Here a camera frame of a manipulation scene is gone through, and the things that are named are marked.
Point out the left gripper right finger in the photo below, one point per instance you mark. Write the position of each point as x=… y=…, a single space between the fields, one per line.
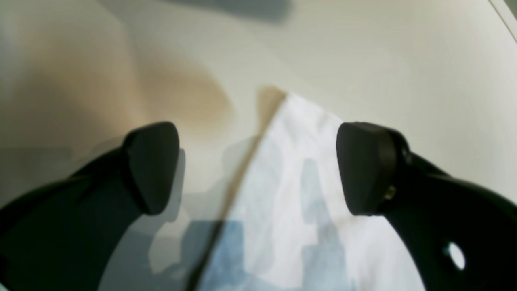
x=461 y=236

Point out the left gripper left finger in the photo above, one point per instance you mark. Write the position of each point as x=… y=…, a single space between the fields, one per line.
x=60 y=237

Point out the white T-shirt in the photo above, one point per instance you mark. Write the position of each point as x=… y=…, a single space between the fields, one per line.
x=288 y=228

